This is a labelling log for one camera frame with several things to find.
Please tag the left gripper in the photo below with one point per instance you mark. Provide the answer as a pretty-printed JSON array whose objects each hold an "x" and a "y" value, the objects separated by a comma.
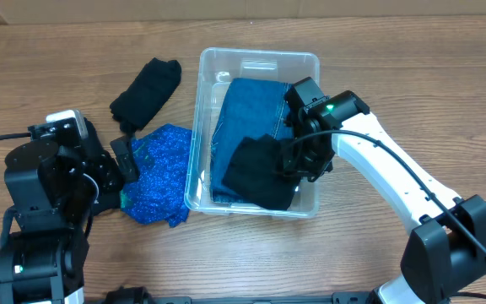
[{"x": 110, "y": 170}]

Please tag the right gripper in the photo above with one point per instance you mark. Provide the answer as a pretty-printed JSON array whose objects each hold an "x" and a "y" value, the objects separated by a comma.
[{"x": 295, "y": 165}]

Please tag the black cloth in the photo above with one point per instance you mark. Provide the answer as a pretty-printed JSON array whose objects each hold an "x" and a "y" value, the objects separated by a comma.
[
  {"x": 104, "y": 170},
  {"x": 254, "y": 173}
]

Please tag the blue sequin fabric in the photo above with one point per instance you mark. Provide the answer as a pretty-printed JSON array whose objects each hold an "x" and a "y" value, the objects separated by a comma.
[{"x": 158, "y": 194}]

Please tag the blue denim jeans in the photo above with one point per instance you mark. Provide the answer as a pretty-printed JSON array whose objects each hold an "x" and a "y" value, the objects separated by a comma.
[{"x": 251, "y": 108}]

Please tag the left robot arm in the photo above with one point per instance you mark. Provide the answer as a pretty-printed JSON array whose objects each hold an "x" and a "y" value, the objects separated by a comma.
[{"x": 59, "y": 181}]

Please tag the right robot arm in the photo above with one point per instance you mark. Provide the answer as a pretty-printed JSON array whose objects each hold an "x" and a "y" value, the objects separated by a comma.
[{"x": 446, "y": 249}]

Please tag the rolled black sock garment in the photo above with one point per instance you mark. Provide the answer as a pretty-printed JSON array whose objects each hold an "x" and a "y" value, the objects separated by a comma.
[{"x": 135, "y": 107}]

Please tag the clear plastic storage bin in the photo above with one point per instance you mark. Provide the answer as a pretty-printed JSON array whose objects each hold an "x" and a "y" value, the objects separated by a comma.
[{"x": 217, "y": 68}]

